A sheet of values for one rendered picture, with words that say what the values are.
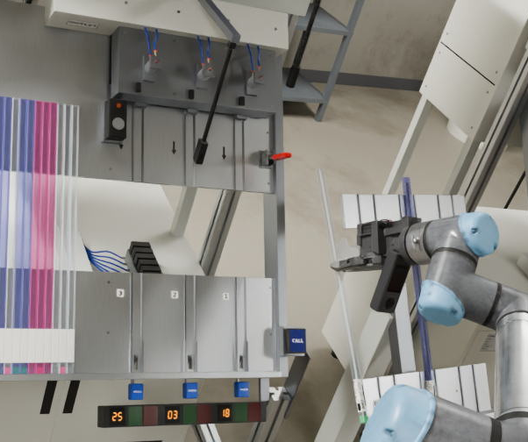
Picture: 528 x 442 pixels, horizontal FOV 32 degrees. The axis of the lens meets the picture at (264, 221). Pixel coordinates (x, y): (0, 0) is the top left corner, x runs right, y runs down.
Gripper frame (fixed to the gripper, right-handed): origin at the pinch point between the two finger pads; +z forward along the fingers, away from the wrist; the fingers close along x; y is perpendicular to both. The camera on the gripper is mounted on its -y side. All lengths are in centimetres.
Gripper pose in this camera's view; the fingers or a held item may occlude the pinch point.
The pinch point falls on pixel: (338, 269)
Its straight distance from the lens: 177.7
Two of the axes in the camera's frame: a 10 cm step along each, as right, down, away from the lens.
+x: -7.7, -1.0, -6.3
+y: -0.2, -9.8, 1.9
